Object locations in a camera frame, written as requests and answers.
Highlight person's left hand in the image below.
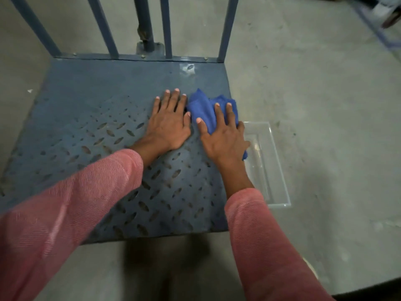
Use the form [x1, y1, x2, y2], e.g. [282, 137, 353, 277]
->
[142, 88, 192, 154]

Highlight person's right hand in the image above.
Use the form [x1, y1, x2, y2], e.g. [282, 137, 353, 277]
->
[195, 102, 251, 168]

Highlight blue cleaning cloth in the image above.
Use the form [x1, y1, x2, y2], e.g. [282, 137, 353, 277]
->
[186, 88, 249, 161]

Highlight person's left forearm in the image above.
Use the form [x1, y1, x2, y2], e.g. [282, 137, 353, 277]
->
[0, 139, 157, 301]

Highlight person's right forearm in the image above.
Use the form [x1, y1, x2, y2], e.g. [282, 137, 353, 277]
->
[216, 159, 336, 301]

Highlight person's dark brown trousers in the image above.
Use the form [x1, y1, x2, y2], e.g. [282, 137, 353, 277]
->
[332, 277, 401, 301]

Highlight clear plastic container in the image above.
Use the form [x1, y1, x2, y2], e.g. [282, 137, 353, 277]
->
[243, 121, 292, 208]

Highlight blue floor tape strip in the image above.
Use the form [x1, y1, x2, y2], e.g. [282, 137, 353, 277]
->
[350, 0, 401, 51]

